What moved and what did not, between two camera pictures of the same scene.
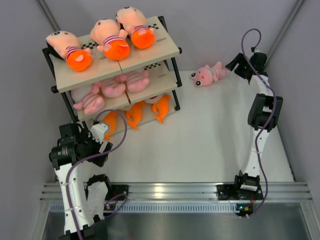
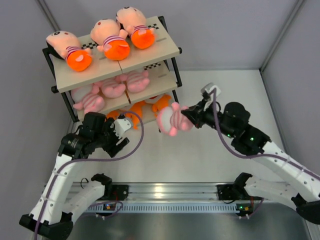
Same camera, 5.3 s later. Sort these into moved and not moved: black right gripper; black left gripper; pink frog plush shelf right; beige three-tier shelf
Moved: black right gripper; black left gripper
Not moved: beige three-tier shelf; pink frog plush shelf right
